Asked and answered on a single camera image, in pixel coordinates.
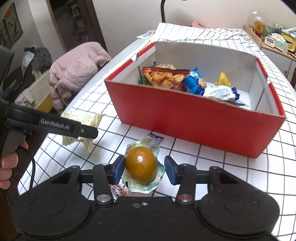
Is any pale yellow snack bag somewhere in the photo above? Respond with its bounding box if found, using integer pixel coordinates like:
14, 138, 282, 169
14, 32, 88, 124
61, 110, 105, 153

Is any red white small candy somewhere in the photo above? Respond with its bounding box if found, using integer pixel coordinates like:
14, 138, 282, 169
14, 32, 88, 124
109, 184, 128, 198

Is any packaged brown braised egg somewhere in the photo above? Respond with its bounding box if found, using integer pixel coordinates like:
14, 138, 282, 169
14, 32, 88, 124
122, 137, 166, 195

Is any purple candy packet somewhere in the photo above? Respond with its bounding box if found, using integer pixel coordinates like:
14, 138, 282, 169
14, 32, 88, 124
147, 133, 164, 145

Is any green snack packet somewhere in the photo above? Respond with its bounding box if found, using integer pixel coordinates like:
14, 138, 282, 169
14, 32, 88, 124
138, 62, 157, 85

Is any white blue snack packet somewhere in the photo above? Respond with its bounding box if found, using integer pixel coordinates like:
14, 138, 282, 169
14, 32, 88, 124
203, 85, 240, 101

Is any yellow candy packet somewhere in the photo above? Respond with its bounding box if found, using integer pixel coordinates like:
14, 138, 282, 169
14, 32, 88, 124
215, 72, 232, 87

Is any person left hand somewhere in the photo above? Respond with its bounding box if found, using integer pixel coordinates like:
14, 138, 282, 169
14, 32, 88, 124
0, 152, 21, 190

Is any checkered white tablecloth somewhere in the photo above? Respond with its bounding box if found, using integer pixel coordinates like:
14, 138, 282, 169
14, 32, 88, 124
10, 23, 295, 240

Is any red cardboard box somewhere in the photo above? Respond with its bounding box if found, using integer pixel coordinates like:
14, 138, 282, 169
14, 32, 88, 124
105, 42, 285, 158

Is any pink puffer jacket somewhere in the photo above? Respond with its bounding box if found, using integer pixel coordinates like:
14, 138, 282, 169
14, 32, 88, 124
49, 42, 111, 114

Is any light blue wafer packet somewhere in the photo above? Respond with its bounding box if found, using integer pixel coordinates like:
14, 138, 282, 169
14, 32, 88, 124
230, 91, 251, 110

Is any orange chips bag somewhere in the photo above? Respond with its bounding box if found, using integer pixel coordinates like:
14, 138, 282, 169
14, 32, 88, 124
142, 64, 190, 91

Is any dark wooden bookshelf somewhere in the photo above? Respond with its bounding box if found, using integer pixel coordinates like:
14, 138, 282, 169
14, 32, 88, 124
46, 0, 107, 52

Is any paper leaflet on table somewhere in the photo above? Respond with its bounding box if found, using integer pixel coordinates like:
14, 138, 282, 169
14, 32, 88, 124
137, 30, 156, 40

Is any silver desk lamp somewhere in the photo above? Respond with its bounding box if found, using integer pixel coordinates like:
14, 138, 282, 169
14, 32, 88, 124
160, 0, 166, 23

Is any grey cabinet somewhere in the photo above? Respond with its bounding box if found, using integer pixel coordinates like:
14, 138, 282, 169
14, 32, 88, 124
261, 48, 295, 83

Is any pink object behind table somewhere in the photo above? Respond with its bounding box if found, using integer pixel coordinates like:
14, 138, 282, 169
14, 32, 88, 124
191, 20, 206, 28

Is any white digital timer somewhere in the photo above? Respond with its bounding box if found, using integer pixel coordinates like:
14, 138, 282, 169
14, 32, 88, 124
264, 36, 276, 48

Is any wooden tray shelf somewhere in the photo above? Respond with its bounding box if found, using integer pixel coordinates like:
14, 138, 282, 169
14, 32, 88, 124
243, 25, 295, 61

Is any plastic drink bottle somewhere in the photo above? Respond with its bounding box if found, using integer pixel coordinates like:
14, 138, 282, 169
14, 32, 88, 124
247, 11, 264, 39

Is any yellow tissue box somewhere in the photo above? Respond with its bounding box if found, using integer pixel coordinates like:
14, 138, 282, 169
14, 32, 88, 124
281, 32, 296, 53

